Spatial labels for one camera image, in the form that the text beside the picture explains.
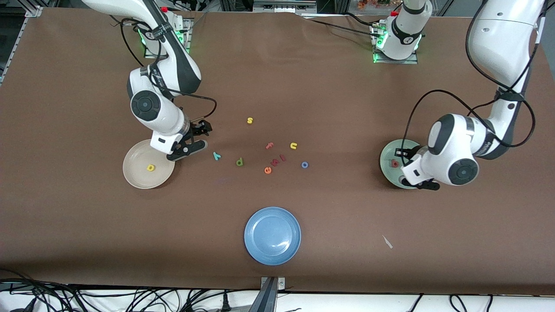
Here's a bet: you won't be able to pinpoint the green round plate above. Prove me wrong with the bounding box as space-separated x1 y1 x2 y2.
379 139 428 190

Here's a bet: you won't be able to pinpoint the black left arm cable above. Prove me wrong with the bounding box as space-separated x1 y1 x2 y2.
401 0 547 168

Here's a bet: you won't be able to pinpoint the blue round plate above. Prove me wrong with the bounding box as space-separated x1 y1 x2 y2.
244 206 302 266

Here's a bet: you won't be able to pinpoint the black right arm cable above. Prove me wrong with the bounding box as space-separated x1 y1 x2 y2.
111 15 217 124

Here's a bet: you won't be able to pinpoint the looped black cable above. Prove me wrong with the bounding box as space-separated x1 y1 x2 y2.
448 294 468 312

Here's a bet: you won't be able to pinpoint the black cable on table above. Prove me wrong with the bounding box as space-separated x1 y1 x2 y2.
309 12 384 39

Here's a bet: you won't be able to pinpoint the aluminium profile rail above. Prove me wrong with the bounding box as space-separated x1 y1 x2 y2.
0 6 44 85

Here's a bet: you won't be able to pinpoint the beige round plate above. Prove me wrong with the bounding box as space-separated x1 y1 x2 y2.
122 139 176 190

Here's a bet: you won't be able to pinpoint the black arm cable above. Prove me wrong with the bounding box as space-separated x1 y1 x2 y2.
111 15 217 124
401 0 547 168

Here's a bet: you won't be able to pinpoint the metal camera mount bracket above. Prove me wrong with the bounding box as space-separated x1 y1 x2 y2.
259 276 287 312

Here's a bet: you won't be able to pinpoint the brown table cover sheet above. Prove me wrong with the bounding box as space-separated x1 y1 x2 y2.
0 8 555 296

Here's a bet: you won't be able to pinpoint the tangled black cables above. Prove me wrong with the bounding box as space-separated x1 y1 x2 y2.
0 269 261 312

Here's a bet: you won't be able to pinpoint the metal frame rack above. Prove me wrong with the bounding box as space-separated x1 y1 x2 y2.
219 0 349 19

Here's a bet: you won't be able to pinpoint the orange artificial flowers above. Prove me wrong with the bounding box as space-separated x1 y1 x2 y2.
357 0 392 10

